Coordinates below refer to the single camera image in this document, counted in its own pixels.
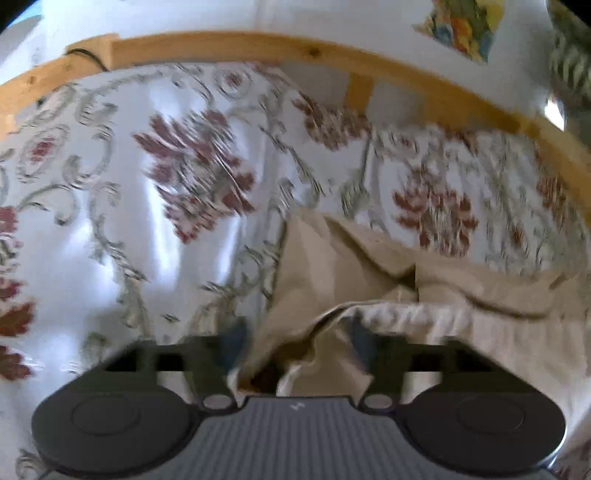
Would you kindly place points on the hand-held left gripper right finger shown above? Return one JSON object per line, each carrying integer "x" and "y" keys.
{"x": 362, "y": 344}

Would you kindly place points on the floral bed blanket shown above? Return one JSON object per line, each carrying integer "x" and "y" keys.
{"x": 152, "y": 207}

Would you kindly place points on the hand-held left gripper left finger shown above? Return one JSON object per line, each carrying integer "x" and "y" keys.
{"x": 236, "y": 344}

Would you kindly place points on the plastic bag of clothes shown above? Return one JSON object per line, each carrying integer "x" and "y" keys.
{"x": 570, "y": 60}

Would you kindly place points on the torn landscape wall poster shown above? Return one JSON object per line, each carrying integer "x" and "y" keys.
{"x": 461, "y": 25}

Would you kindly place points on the wooden bed frame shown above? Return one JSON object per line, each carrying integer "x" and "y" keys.
{"x": 277, "y": 48}

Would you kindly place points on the beige hooded jacket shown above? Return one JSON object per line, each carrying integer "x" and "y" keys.
{"x": 351, "y": 277}

